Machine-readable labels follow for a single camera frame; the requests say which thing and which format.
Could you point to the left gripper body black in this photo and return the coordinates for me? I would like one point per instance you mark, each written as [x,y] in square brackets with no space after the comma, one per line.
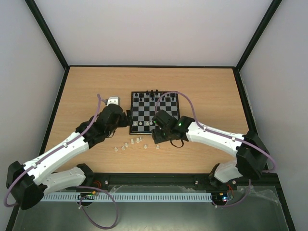
[123,123]

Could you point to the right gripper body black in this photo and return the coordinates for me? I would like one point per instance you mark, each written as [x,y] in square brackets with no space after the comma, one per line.
[157,135]

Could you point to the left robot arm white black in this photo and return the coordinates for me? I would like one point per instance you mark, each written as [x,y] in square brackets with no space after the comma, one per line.
[30,182]

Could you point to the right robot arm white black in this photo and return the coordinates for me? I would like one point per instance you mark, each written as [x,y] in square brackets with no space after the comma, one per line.
[248,151]

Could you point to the black white chess board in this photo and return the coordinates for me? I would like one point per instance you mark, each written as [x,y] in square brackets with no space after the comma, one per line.
[145,110]

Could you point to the metal sheet front panel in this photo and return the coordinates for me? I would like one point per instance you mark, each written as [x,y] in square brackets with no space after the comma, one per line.
[253,209]

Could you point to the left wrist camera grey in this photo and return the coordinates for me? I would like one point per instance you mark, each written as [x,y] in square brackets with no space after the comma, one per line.
[113,100]

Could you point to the white slotted cable duct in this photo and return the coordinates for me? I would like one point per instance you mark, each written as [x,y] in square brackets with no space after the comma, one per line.
[128,197]

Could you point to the black aluminium frame rail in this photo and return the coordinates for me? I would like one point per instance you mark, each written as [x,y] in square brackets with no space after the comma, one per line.
[199,182]

